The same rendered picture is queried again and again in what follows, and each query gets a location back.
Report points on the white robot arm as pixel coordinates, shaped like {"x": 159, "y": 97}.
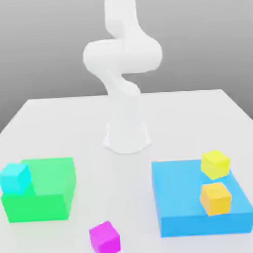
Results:
{"x": 122, "y": 55}

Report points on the small yellow cube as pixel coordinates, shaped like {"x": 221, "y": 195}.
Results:
{"x": 215, "y": 164}

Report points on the small orange cube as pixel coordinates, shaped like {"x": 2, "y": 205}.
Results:
{"x": 216, "y": 199}

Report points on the small magenta cube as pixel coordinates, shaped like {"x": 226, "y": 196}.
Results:
{"x": 105, "y": 240}

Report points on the small cyan cube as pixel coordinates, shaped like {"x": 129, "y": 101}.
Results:
{"x": 14, "y": 178}

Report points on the large blue box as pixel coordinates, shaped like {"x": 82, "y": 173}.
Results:
{"x": 180, "y": 198}

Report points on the large green box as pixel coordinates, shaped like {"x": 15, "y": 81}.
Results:
{"x": 50, "y": 193}

